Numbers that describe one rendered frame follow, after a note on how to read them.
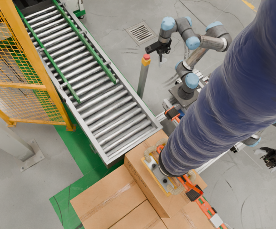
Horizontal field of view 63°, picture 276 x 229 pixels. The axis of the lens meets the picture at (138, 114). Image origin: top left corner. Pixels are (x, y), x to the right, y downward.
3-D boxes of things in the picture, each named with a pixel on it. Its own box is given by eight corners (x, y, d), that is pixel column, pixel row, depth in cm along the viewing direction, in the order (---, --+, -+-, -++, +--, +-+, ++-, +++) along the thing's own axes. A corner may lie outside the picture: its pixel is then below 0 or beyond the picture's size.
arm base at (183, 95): (186, 82, 209) (189, 77, 200) (196, 94, 205) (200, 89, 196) (174, 90, 205) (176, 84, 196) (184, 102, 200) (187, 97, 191)
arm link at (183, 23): (192, 35, 141) (177, 39, 138) (184, 22, 145) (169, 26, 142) (196, 25, 134) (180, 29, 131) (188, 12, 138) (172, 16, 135)
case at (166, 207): (123, 164, 223) (124, 154, 186) (155, 141, 235) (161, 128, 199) (161, 217, 205) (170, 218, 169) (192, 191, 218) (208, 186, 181)
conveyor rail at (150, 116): (58, 6, 321) (55, -6, 304) (61, 5, 322) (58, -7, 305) (155, 133, 253) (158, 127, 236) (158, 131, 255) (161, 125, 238)
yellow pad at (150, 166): (140, 159, 175) (140, 158, 170) (150, 152, 178) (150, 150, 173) (167, 197, 165) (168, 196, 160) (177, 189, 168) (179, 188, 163)
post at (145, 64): (134, 103, 313) (141, 57, 222) (138, 101, 315) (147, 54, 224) (137, 107, 311) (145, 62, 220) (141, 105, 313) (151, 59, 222)
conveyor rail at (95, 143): (13, 23, 301) (7, 12, 284) (17, 22, 303) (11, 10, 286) (105, 166, 234) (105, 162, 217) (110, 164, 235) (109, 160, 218)
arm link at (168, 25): (178, 23, 131) (165, 26, 129) (174, 37, 141) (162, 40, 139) (172, 13, 133) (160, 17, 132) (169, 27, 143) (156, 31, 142)
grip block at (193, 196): (184, 192, 158) (186, 191, 152) (194, 184, 161) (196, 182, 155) (191, 202, 155) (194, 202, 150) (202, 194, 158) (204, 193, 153)
